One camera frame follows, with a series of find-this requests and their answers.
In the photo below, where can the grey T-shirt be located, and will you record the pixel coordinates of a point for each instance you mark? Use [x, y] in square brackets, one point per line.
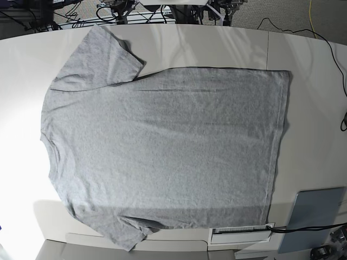
[184, 148]

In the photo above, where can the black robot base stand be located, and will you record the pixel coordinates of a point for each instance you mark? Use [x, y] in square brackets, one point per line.
[196, 12]

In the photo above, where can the grey laptop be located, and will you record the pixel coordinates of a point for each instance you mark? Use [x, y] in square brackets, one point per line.
[311, 208]

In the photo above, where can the black device bottom right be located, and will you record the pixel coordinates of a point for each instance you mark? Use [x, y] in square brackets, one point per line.
[322, 252]

